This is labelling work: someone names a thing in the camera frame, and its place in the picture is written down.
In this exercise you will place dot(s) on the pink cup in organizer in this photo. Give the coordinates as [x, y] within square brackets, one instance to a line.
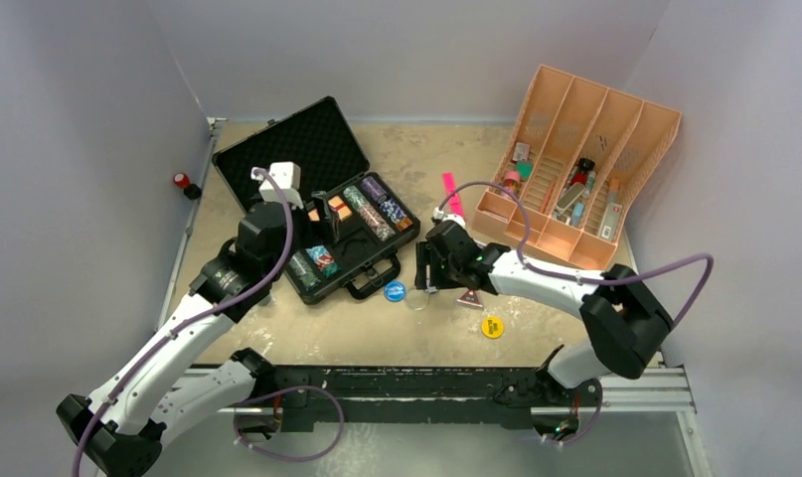
[511, 184]

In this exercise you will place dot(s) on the green chip stack in case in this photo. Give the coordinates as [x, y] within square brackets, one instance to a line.
[302, 271]

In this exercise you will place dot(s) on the clear round disc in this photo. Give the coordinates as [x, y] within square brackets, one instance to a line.
[416, 300]

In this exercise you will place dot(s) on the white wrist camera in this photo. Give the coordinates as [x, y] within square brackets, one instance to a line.
[441, 218]
[279, 183]

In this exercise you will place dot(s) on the green white chip stack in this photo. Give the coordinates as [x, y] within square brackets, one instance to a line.
[368, 213]

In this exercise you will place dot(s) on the pink highlighter marker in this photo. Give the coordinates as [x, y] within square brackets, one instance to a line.
[454, 201]

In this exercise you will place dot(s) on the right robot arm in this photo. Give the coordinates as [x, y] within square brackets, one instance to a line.
[624, 322]

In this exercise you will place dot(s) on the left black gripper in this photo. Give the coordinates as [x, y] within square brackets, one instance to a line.
[324, 212]

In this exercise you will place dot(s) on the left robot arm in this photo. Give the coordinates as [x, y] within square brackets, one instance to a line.
[124, 425]

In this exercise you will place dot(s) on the orange chip stack in case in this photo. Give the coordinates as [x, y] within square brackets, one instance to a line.
[404, 224]

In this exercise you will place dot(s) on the red triangular button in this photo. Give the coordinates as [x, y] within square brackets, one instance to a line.
[470, 298]

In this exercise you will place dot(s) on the red emergency stop button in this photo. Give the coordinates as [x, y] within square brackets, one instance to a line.
[189, 189]

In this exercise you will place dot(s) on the peach plastic desk organizer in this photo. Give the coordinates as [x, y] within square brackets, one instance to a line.
[563, 118]

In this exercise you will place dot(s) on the red black item in organizer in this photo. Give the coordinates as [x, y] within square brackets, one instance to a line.
[579, 172]

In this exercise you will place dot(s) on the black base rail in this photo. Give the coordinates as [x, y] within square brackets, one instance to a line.
[513, 398]

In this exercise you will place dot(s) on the red Texas Hold'em card box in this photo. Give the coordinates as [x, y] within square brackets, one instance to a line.
[335, 209]

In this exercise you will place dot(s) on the yellow round button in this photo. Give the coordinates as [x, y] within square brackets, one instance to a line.
[492, 327]

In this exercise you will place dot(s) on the light blue red chip stack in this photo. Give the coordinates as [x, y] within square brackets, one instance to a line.
[324, 260]

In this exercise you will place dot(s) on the purple chip stack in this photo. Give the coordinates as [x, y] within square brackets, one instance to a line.
[374, 189]

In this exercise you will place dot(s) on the blue white chip stack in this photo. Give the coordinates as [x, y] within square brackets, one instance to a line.
[392, 209]

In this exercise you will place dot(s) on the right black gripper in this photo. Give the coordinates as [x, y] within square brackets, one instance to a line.
[427, 256]

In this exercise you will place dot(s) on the blue round dealer button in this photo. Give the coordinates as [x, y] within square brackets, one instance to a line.
[394, 291]

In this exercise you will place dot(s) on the black poker set case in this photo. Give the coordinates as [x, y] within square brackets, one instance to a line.
[320, 141]

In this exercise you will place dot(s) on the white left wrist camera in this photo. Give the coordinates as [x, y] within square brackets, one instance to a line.
[279, 183]

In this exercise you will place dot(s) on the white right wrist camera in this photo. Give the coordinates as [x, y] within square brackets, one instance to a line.
[441, 218]

